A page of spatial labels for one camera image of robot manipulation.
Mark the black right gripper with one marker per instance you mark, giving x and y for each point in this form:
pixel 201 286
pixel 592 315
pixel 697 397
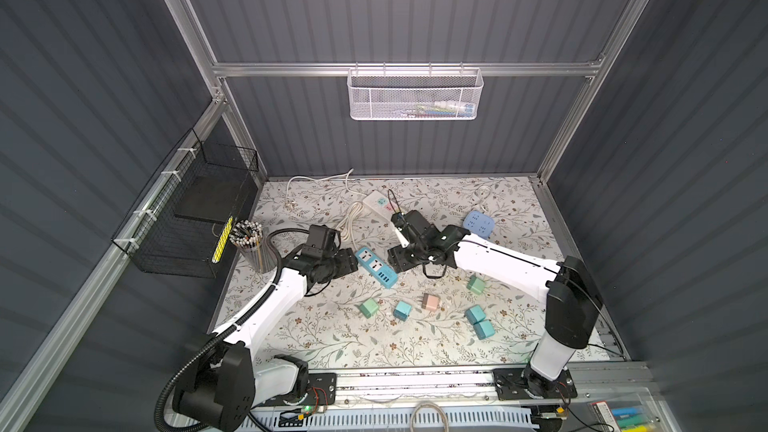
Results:
pixel 395 259

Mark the pencil cup holder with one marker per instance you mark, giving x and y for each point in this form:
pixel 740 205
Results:
pixel 250 239

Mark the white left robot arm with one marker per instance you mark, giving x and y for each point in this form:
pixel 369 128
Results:
pixel 220 385

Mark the green plug adapter right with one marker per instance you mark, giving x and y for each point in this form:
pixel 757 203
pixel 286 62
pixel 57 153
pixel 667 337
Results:
pixel 476 285

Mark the teal adapter front lower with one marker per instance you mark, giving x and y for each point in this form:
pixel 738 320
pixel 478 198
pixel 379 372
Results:
pixel 484 329

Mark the pink plug adapter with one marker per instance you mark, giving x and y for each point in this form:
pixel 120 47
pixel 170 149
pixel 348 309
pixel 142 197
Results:
pixel 430 302

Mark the teal plug adapter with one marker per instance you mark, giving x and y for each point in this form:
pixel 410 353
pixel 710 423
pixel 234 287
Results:
pixel 402 311

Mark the teal power strip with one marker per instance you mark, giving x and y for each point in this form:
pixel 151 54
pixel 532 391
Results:
pixel 376 267

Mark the black wire mesh basket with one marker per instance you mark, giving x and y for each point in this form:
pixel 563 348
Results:
pixel 174 229

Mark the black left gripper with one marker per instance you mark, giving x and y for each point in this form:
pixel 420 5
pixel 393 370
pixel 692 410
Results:
pixel 346 260

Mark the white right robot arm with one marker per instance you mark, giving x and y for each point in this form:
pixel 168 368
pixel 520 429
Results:
pixel 570 298

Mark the blue square power socket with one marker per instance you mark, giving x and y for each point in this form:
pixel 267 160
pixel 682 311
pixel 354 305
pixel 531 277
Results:
pixel 479 223

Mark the clear box of markers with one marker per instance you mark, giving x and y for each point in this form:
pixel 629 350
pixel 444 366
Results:
pixel 628 412

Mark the white wire mesh basket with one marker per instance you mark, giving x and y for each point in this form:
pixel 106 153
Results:
pixel 419 94

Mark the white multicolour power strip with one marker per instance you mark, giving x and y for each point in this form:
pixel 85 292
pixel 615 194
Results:
pixel 379 204

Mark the light green plug adapter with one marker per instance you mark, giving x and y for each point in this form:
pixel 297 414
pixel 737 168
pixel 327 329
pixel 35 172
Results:
pixel 369 308

